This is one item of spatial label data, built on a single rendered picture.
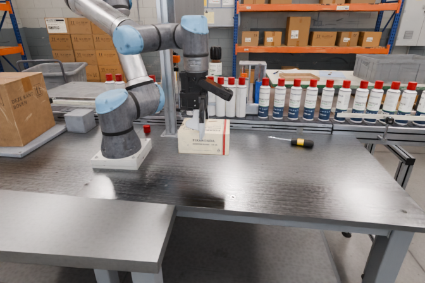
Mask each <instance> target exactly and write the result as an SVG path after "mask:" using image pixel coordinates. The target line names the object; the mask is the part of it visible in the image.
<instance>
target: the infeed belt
mask: <svg viewBox="0 0 425 283"><path fill-rule="evenodd" d="M51 107H52V111H59V112H71V111H73V110H75V109H92V110H94V113H96V110H95V109H96V107H70V106H55V105H52V106H51ZM181 115H182V117H193V116H188V115H187V112H186V111H181ZM150 116H164V111H160V113H159V114H153V115H150ZM287 117H288V116H283V119H281V120H276V119H273V115H268V118H267V119H259V118H258V115H253V114H246V116H245V117H244V118H237V117H232V118H229V117H226V116H225V117H216V116H213V117H209V119H234V120H249V121H276V122H289V123H316V124H333V123H332V122H331V121H330V120H329V121H328V122H321V121H318V117H314V119H313V121H304V120H303V119H302V118H303V117H301V116H298V120H296V121H291V120H289V119H287Z"/></svg>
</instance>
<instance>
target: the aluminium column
mask: <svg viewBox="0 0 425 283"><path fill-rule="evenodd" d="M156 11H157V22H158V23H168V3H167V0H156ZM159 52H160V60H161V76H162V85H163V92H164V96H165V103H164V117H165V126H166V134H167V135H175V134H176V132H177V123H176V102H175V81H174V69H173V49H167V50H163V51H159Z"/></svg>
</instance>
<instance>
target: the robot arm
mask: <svg viewBox="0 0 425 283"><path fill-rule="evenodd" d="M64 1H65V3H66V5H67V7H69V8H70V9H71V10H72V12H74V13H76V14H77V15H79V16H84V17H86V18H87V19H88V20H90V21H91V22H92V23H94V24H95V25H97V26H98V27H99V28H100V29H102V30H103V31H105V32H106V33H107V34H108V35H110V36H111V38H112V41H113V44H114V47H115V49H116V53H117V55H118V58H119V60H120V63H121V67H122V69H123V72H124V74H125V78H126V81H127V84H126V86H125V89H122V88H118V89H115V90H109V91H107V92H104V93H102V94H100V95H98V96H97V97H96V99H95V107H96V109H95V110H96V113H97V115H98V119H99V124H100V127H101V131H102V142H101V153H102V156H103V157H105V158H107V159H122V158H125V157H129V156H131V155H134V154H135V153H137V152H138V151H139V150H140V149H141V148H142V145H141V141H140V138H139V137H138V135H137V134H136V132H135V130H134V128H133V121H134V120H137V119H140V118H143V117H146V116H149V115H153V114H155V113H157V112H159V111H161V110H162V108H163V107H164V103H165V96H164V92H163V89H162V88H161V87H160V86H159V85H158V84H154V80H153V79H152V78H149V77H148V75H147V72H146V69H145V66H144V62H143V60H142V56H141V54H140V53H145V52H154V51H163V50H167V49H183V63H184V70H186V71H181V72H180V73H179V77H180V78H181V88H182V89H181V90H180V93H179V95H180V110H187V111H191V112H192V114H193V118H192V119H189V120H188V121H186V123H185V125H186V127H188V128H190V129H194V130H197V131H199V139H200V140H202V139H203V137H204V135H205V120H206V119H209V110H208V100H209V97H208V91H209V92H211V93H213V94H214V95H217V96H218V97H220V98H222V99H223V100H227V101H230V100H231V98H232V97H233V91H232V90H231V89H229V88H227V87H224V86H222V85H220V84H219V83H216V82H215V81H212V80H211V79H209V78H207V77H206V76H207V75H209V72H208V69H209V46H208V33H209V30H208V26H207V18H206V17H205V16H204V15H187V16H182V18H181V23H162V24H151V25H139V24H138V23H136V22H134V21H133V20H132V19H130V18H129V15H130V10H131V8H132V0H64ZM194 78H195V79H194ZM181 100H182V102H181Z"/></svg>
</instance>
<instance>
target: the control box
mask: <svg viewBox="0 0 425 283"><path fill-rule="evenodd" d="M167 3H168V23H181V18H182V16H187V15H204V0H167Z"/></svg>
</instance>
